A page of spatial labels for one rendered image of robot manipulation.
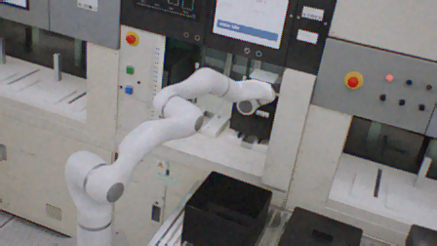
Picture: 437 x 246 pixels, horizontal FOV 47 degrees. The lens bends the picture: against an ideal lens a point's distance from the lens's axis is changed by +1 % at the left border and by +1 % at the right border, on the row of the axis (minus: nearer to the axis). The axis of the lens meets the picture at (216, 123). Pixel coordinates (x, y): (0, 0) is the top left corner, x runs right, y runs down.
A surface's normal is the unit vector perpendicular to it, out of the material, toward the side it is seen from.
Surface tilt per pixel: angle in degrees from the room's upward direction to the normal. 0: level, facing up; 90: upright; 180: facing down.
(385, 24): 90
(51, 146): 90
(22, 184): 90
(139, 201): 90
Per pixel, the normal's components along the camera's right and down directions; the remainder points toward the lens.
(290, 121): -0.36, 0.40
